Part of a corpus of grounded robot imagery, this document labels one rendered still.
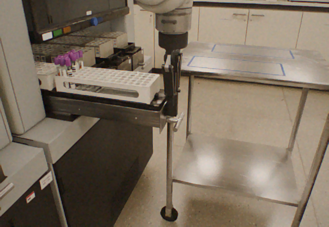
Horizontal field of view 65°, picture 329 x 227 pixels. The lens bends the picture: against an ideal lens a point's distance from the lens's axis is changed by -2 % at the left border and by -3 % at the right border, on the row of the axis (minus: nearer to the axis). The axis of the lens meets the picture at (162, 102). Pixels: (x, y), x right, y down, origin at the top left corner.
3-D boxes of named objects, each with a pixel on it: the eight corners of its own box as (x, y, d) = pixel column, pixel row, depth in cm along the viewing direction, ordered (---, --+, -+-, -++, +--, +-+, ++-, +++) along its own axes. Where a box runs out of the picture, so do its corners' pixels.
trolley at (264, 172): (159, 221, 133) (158, 66, 97) (180, 164, 173) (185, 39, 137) (299, 254, 116) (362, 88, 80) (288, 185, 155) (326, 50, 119)
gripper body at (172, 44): (163, 27, 70) (163, 60, 74) (153, 33, 63) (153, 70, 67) (191, 28, 68) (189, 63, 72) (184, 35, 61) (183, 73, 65)
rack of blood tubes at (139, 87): (56, 95, 79) (52, 75, 76) (75, 83, 87) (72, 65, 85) (149, 108, 71) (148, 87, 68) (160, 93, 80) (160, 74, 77)
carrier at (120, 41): (124, 44, 127) (123, 32, 125) (128, 45, 127) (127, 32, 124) (113, 50, 118) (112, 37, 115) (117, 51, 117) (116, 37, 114)
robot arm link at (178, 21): (149, 9, 60) (149, 34, 63) (188, 10, 58) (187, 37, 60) (161, 4, 68) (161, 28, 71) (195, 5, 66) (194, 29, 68)
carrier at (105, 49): (109, 52, 114) (108, 38, 112) (113, 53, 114) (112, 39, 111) (95, 60, 104) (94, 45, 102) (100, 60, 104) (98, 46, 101)
